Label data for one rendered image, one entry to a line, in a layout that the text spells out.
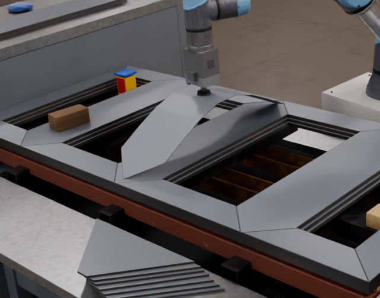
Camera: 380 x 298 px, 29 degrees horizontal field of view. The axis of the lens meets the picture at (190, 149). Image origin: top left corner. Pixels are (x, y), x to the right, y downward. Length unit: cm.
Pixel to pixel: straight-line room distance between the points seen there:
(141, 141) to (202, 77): 25
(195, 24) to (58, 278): 79
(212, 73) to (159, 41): 105
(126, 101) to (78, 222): 69
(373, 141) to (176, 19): 132
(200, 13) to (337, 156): 55
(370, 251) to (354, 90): 121
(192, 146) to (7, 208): 56
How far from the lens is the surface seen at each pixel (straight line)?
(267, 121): 233
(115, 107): 256
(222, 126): 231
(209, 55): 212
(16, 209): 218
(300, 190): 190
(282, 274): 170
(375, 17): 239
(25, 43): 274
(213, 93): 219
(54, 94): 277
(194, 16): 208
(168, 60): 322
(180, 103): 216
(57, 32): 282
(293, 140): 260
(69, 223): 205
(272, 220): 177
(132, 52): 307
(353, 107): 267
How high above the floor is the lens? 172
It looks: 24 degrees down
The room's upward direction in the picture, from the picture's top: 5 degrees counter-clockwise
